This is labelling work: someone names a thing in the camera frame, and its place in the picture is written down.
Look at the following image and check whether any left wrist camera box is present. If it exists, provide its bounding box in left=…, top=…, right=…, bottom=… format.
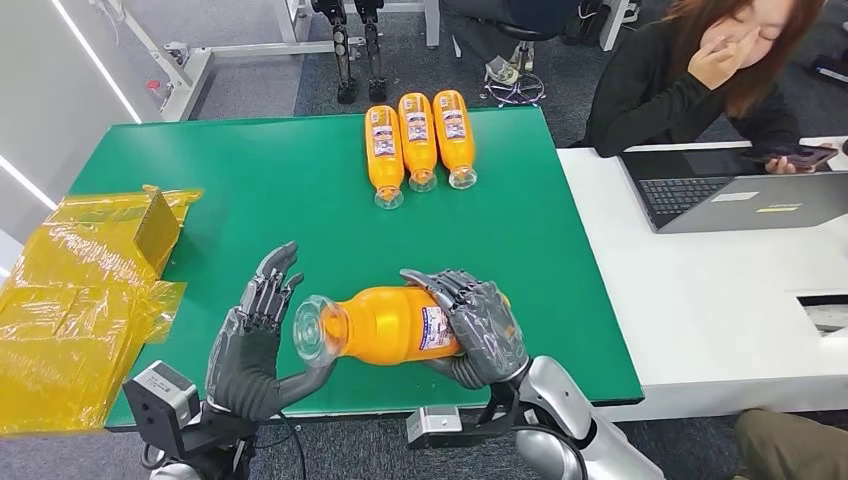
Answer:
left=122, top=360, right=202, bottom=458

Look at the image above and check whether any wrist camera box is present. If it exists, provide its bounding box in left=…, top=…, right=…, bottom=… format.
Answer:
left=122, top=360, right=202, bottom=458
left=405, top=405, right=465, bottom=450

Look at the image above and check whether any green table mat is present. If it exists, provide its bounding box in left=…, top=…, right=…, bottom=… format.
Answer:
left=66, top=106, right=645, bottom=432

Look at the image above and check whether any grey laptop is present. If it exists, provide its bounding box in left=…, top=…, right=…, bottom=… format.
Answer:
left=619, top=146, right=848, bottom=234

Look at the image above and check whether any black humanoid robot leg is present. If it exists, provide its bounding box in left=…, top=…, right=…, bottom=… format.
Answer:
left=354, top=0, right=389, bottom=104
left=311, top=0, right=360, bottom=105

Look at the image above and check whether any white metal frame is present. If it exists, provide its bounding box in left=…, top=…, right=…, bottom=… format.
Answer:
left=89, top=0, right=442, bottom=124

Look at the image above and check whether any black cable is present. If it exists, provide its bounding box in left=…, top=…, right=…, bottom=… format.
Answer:
left=274, top=410, right=308, bottom=480

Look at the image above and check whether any smartphone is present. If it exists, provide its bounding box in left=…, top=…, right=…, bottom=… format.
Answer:
left=741, top=145, right=840, bottom=170

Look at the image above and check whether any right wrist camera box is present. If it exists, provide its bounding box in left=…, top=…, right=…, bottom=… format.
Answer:
left=405, top=405, right=465, bottom=450

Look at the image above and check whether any yellow film wrapped cardboard box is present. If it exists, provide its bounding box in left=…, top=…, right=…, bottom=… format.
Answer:
left=0, top=185, right=205, bottom=440

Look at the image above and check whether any office stool with chrome base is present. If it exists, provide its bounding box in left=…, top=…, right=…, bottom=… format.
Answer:
left=481, top=19, right=561, bottom=109

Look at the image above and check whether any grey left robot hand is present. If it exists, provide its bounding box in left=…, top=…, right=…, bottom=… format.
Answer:
left=203, top=241, right=337, bottom=423

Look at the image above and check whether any person's leg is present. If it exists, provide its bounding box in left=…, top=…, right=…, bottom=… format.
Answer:
left=733, top=408, right=848, bottom=480

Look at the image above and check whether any person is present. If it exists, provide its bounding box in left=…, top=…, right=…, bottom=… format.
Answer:
left=582, top=0, right=839, bottom=176

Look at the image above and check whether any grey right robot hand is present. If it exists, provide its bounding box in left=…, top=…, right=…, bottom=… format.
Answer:
left=399, top=268, right=531, bottom=391

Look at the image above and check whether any white desk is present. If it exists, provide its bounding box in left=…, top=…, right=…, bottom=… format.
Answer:
left=556, top=135, right=848, bottom=424

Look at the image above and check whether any orange detergent bottle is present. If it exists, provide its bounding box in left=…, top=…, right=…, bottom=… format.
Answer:
left=431, top=89, right=478, bottom=191
left=397, top=91, right=439, bottom=194
left=292, top=284, right=513, bottom=370
left=363, top=105, right=406, bottom=211

